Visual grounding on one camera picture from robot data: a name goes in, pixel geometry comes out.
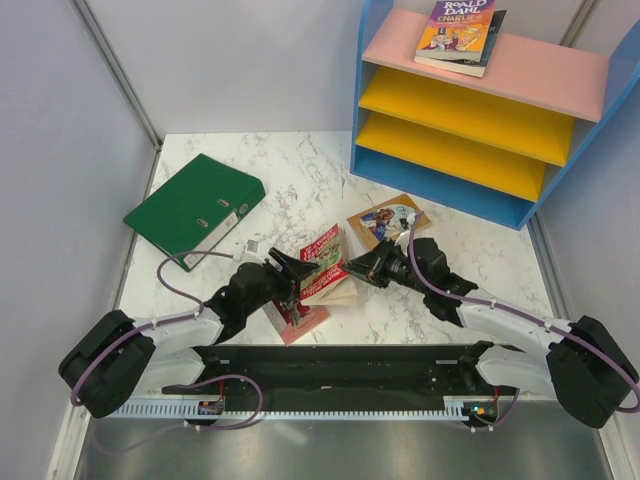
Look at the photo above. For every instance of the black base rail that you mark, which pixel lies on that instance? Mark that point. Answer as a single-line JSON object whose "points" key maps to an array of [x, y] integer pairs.
{"points": [[344, 377]]}

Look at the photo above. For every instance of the aluminium corner post right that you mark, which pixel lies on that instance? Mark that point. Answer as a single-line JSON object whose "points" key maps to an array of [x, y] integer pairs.
{"points": [[578, 22]]}

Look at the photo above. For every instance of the blue Nineteen Eighty-Four book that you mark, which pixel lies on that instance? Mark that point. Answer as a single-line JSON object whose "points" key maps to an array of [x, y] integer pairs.
{"points": [[466, 67]]}

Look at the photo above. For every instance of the colourful wooden bookshelf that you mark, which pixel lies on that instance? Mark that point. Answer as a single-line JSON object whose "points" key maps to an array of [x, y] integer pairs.
{"points": [[495, 146]]}

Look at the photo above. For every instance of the purple Roald Dahl book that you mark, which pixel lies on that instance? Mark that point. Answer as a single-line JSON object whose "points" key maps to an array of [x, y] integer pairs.
{"points": [[456, 30]]}

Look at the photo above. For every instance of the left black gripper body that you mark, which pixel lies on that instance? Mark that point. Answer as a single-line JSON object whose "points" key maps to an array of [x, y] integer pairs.
{"points": [[277, 284]]}

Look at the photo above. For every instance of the red and pink castle book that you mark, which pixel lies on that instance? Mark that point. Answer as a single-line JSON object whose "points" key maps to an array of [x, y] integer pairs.
{"points": [[293, 323]]}

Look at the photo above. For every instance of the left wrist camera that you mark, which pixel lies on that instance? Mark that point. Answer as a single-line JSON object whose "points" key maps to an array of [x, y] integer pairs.
{"points": [[252, 246]]}

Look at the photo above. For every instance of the green lever arch binder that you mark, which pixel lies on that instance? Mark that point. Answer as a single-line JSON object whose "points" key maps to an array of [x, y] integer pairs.
{"points": [[195, 209]]}

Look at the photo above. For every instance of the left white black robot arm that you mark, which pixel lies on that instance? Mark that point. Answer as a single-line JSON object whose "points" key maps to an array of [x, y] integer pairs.
{"points": [[121, 356]]}

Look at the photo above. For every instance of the orange Hello book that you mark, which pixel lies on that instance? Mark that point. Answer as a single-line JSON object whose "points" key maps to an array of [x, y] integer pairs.
{"points": [[382, 221]]}

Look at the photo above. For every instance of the aluminium corner post left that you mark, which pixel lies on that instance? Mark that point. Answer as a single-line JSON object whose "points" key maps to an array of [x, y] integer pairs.
{"points": [[96, 33]]}

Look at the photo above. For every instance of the aluminium corner post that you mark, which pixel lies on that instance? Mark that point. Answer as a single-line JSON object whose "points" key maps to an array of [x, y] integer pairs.
{"points": [[96, 33], [578, 22]]}

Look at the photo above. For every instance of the white slotted cable duct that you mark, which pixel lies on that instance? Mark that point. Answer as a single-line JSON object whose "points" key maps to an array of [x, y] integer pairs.
{"points": [[201, 410]]}

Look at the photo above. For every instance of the red Treehouse book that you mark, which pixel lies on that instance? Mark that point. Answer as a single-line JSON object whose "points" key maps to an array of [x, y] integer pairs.
{"points": [[329, 284]]}

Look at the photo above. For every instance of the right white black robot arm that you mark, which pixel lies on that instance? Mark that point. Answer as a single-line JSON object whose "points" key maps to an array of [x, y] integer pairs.
{"points": [[578, 364]]}

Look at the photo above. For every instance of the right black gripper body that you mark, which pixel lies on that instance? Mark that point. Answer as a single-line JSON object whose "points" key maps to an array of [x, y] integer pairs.
{"points": [[394, 267]]}

